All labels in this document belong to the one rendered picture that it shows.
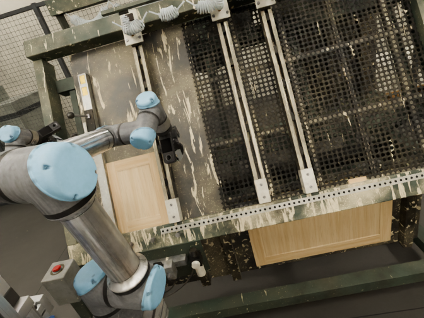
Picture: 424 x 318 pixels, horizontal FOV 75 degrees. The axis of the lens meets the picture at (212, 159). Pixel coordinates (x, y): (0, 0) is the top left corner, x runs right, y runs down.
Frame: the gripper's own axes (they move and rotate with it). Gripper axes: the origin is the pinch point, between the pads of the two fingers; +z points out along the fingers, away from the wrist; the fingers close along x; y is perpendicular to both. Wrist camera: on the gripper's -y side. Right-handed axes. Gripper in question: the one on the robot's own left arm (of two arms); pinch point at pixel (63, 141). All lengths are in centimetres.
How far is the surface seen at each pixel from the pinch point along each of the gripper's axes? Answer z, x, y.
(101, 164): 9.3, 20.9, -3.5
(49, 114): 7.3, -22.2, -1.1
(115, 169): 11.5, 27.9, -7.2
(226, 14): 1, 14, -110
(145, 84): 6, 7, -53
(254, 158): 7, 78, -67
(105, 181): 9.5, 29.5, 0.9
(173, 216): 7, 71, -15
